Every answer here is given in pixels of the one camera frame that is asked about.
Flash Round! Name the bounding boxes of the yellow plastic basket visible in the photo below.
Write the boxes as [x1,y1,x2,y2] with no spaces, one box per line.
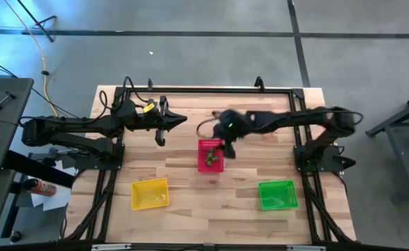
[131,177,170,211]

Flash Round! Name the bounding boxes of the black cable bundle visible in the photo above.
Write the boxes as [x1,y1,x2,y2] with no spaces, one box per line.
[301,172,355,244]
[64,169,118,242]

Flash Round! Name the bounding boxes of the green plastic basket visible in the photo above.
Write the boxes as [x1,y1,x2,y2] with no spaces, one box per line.
[258,179,299,212]

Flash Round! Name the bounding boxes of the black floor cables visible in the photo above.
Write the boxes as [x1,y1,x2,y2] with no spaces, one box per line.
[0,55,83,121]

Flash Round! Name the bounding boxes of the grey metal cart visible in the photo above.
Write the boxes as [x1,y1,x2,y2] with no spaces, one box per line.
[364,89,409,205]

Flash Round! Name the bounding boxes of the black aluminium table frame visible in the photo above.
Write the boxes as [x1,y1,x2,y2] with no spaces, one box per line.
[59,85,357,245]

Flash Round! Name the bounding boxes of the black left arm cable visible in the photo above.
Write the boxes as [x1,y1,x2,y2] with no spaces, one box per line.
[98,75,149,116]

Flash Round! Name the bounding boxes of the white metal hinge plate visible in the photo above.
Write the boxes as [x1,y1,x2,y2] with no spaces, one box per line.
[91,243,132,251]
[286,245,327,251]

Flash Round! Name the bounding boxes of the black tripod legs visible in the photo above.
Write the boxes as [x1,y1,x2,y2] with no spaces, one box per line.
[15,0,58,43]

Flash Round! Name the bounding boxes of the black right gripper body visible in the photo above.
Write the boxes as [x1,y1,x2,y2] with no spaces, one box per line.
[216,121,247,160]

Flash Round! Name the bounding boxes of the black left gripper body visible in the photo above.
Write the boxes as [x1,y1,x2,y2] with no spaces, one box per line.
[136,96,168,146]

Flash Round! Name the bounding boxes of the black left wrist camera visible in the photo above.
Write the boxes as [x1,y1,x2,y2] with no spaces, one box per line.
[141,99,161,116]

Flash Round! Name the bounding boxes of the black metal bar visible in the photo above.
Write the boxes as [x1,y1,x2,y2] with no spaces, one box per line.
[1,149,76,189]

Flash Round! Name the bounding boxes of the red plastic basket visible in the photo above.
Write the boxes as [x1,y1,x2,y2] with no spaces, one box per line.
[196,139,225,174]

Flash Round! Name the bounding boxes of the orange bottle with black cap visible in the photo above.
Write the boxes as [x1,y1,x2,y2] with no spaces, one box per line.
[22,177,57,197]

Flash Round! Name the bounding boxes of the dark grey side table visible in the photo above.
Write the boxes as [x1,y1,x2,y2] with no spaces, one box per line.
[0,76,35,247]

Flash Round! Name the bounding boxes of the white paper sheets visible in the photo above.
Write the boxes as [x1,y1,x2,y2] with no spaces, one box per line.
[29,158,77,212]

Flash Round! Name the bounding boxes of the yellow floor cable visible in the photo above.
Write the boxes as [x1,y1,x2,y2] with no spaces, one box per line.
[2,0,61,118]

